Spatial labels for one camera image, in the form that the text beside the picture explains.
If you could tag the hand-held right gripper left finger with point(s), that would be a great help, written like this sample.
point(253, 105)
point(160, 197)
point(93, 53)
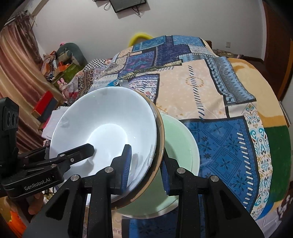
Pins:
point(126, 169)

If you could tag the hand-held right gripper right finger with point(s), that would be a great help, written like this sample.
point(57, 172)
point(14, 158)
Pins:
point(165, 178)

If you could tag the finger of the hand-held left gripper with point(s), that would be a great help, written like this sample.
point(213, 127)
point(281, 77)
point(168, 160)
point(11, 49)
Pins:
point(34, 155)
point(77, 153)

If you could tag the green bowl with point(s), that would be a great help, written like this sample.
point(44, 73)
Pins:
point(180, 146)

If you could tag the pink bowl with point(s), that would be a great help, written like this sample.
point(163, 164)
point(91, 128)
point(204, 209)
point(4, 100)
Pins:
point(161, 137)

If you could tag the white bowl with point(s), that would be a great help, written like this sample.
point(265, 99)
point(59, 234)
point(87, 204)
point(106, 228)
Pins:
point(103, 114)

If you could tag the person's left hand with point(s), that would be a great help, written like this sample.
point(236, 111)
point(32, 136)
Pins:
point(36, 203)

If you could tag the white folded cloth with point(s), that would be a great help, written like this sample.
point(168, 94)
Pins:
point(55, 124)

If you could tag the orange red cloth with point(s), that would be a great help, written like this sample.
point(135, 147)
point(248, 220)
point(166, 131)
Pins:
point(16, 219)

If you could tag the red box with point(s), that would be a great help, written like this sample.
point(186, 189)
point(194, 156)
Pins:
point(44, 104)

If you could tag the blue patchwork blanket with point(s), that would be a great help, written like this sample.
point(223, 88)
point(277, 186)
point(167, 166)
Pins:
point(217, 137)

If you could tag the pink bunny toy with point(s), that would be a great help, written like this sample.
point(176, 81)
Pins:
point(61, 85)

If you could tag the green box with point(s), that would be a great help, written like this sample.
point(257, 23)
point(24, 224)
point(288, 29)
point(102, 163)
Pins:
point(72, 71)

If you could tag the striped pink curtain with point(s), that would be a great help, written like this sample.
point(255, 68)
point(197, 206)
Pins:
point(20, 68)

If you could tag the pile of cardboard boxes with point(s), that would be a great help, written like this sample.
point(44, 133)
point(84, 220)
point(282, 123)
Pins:
point(51, 66)

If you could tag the grey green cushion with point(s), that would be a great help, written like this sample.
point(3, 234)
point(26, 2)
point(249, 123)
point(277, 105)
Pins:
point(75, 51)

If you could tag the grey bag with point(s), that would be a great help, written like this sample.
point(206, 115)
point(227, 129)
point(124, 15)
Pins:
point(225, 53)

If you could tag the wooden bedpost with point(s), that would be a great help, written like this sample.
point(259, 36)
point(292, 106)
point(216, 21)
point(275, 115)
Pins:
point(209, 44)

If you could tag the white wall socket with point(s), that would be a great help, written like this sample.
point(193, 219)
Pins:
point(227, 44)

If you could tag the small black wall monitor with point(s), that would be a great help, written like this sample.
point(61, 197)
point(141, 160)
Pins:
point(128, 5)

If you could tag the wooden door frame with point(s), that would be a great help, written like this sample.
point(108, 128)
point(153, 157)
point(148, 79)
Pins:
point(278, 45)

